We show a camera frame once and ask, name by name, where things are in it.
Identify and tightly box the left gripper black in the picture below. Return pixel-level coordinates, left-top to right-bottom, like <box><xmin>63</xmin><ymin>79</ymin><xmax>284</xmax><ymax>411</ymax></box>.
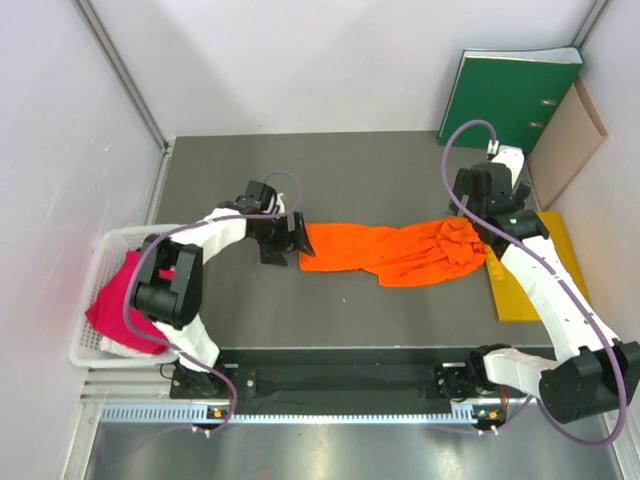
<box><xmin>250</xmin><ymin>209</ymin><xmax>313</xmax><ymax>265</ymax></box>

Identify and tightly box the orange t shirt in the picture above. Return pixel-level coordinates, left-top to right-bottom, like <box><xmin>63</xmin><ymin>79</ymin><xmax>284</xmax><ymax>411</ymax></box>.
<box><xmin>299</xmin><ymin>217</ymin><xmax>487</xmax><ymax>288</ymax></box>

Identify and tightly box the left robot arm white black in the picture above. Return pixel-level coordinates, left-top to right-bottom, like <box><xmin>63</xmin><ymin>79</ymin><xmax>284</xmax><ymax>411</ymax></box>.
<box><xmin>125</xmin><ymin>181</ymin><xmax>315</xmax><ymax>397</ymax></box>

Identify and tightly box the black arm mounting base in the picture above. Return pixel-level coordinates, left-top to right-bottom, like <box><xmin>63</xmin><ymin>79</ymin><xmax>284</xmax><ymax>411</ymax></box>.
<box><xmin>168</xmin><ymin>348</ymin><xmax>529</xmax><ymax>416</ymax></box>

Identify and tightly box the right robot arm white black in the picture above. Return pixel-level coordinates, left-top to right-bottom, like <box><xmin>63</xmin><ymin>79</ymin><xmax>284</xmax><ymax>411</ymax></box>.
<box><xmin>450</xmin><ymin>141</ymin><xmax>639</xmax><ymax>424</ymax></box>

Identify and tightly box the yellow plastic folder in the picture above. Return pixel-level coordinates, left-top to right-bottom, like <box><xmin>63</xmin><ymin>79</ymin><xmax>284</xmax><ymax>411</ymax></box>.
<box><xmin>485</xmin><ymin>211</ymin><xmax>590</xmax><ymax>323</ymax></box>

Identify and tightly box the beige paper folder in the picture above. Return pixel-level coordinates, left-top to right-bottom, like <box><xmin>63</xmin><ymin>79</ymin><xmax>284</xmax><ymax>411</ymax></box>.
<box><xmin>527</xmin><ymin>76</ymin><xmax>608</xmax><ymax>210</ymax></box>

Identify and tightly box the magenta t shirt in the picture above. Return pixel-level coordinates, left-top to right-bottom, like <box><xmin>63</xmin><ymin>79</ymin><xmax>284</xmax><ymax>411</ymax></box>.
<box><xmin>85</xmin><ymin>251</ymin><xmax>167</xmax><ymax>358</ymax></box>

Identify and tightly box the white t shirt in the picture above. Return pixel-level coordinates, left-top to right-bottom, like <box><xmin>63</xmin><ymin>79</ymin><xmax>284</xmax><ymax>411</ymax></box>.
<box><xmin>99</xmin><ymin>336</ymin><xmax>149</xmax><ymax>358</ymax></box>

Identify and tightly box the white plastic basket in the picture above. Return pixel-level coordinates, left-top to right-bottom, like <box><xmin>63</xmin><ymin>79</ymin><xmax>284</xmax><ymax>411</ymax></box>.
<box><xmin>68</xmin><ymin>224</ymin><xmax>177</xmax><ymax>369</ymax></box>

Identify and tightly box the green ring binder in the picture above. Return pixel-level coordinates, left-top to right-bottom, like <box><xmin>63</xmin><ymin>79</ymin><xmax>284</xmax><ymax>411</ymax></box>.
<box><xmin>438</xmin><ymin>46</ymin><xmax>583</xmax><ymax>153</ymax></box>

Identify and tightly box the grey slotted cable duct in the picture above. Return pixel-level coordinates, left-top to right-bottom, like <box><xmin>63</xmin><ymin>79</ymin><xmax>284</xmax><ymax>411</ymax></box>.
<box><xmin>100</xmin><ymin>403</ymin><xmax>504</xmax><ymax>426</ymax></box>

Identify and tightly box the aluminium frame rail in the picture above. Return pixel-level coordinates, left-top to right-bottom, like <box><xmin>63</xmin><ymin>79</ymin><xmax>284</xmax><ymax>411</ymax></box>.
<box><xmin>69</xmin><ymin>0</ymin><xmax>174</xmax><ymax>151</ymax></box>

